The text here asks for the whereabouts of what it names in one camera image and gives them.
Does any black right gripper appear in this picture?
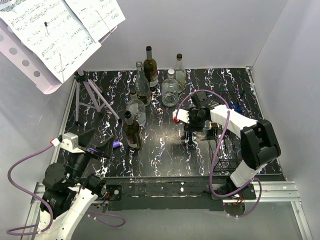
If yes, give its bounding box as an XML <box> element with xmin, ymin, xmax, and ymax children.
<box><xmin>183</xmin><ymin>108</ymin><xmax>207</xmax><ymax>133</ymax></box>

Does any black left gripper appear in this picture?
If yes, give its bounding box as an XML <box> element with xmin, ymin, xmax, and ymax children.
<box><xmin>68</xmin><ymin>127</ymin><xmax>115</xmax><ymax>186</ymax></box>

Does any clear flask black gold label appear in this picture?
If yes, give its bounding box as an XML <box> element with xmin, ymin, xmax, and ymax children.
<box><xmin>203</xmin><ymin>120</ymin><xmax>224</xmax><ymax>136</ymax></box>

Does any purple marker pen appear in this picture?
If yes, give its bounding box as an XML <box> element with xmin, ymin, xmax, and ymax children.
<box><xmin>86</xmin><ymin>141</ymin><xmax>122</xmax><ymax>155</ymax></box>

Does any green wine bottle silver neck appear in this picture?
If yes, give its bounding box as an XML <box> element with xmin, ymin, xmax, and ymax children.
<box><xmin>123</xmin><ymin>110</ymin><xmax>143</xmax><ymax>150</ymax></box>

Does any blue clear tall bottle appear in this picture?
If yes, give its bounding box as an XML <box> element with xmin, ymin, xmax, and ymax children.
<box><xmin>233</xmin><ymin>103</ymin><xmax>243</xmax><ymax>114</ymax></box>

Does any clear square bottle white label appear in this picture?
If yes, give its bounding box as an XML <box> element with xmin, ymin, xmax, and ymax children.
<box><xmin>161</xmin><ymin>69</ymin><xmax>179</xmax><ymax>108</ymax></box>

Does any clear bottle black cork cap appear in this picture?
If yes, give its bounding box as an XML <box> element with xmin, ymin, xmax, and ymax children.
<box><xmin>174</xmin><ymin>53</ymin><xmax>186</xmax><ymax>94</ymax></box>

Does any clear bottle gold neck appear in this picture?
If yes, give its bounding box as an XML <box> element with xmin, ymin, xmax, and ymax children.
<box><xmin>126</xmin><ymin>88</ymin><xmax>146</xmax><ymax>126</ymax></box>

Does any clear green-tinted bottle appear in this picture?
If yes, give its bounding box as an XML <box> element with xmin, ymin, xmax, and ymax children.
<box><xmin>135</xmin><ymin>60</ymin><xmax>151</xmax><ymax>107</ymax></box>

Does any dark brown wine bottle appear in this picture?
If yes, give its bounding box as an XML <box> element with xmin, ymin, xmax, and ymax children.
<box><xmin>143</xmin><ymin>45</ymin><xmax>158</xmax><ymax>92</ymax></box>

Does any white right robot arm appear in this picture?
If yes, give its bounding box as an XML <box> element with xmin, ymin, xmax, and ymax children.
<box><xmin>183</xmin><ymin>89</ymin><xmax>281</xmax><ymax>199</ymax></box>

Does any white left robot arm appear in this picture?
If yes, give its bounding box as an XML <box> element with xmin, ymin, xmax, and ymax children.
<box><xmin>37</xmin><ymin>128</ymin><xmax>116</xmax><ymax>240</ymax></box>

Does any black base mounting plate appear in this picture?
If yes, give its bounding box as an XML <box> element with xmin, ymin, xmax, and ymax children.
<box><xmin>44</xmin><ymin>176</ymin><xmax>266</xmax><ymax>213</ymax></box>

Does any lilac music stand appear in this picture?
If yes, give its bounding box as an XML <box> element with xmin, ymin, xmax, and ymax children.
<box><xmin>0</xmin><ymin>20</ymin><xmax>122</xmax><ymax>124</ymax></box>

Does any large sheet music page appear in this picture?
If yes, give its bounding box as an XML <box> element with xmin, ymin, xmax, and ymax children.
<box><xmin>0</xmin><ymin>0</ymin><xmax>101</xmax><ymax>83</ymax></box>

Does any small sheet music page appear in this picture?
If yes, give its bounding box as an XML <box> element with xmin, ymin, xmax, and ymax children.
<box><xmin>66</xmin><ymin>0</ymin><xmax>126</xmax><ymax>42</ymax></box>

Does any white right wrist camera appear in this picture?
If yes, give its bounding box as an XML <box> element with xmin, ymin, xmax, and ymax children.
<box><xmin>172</xmin><ymin>109</ymin><xmax>190</xmax><ymax>124</ymax></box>

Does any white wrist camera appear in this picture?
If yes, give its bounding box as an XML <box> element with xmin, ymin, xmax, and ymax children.
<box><xmin>172</xmin><ymin>109</ymin><xmax>190</xmax><ymax>124</ymax></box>
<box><xmin>60</xmin><ymin>132</ymin><xmax>83</xmax><ymax>154</ymax></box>

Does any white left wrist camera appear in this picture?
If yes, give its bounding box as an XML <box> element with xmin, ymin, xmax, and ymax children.
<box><xmin>60</xmin><ymin>132</ymin><xmax>83</xmax><ymax>154</ymax></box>

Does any black wire wine rack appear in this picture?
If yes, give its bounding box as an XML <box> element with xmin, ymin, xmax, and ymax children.
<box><xmin>199</xmin><ymin>90</ymin><xmax>253</xmax><ymax>175</ymax></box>

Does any purple floor cable loop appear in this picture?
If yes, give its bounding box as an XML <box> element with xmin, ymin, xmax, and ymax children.
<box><xmin>86</xmin><ymin>209</ymin><xmax>128</xmax><ymax>228</ymax></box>

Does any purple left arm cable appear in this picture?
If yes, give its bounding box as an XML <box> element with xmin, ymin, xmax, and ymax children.
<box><xmin>4</xmin><ymin>138</ymin><xmax>61</xmax><ymax>236</ymax></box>

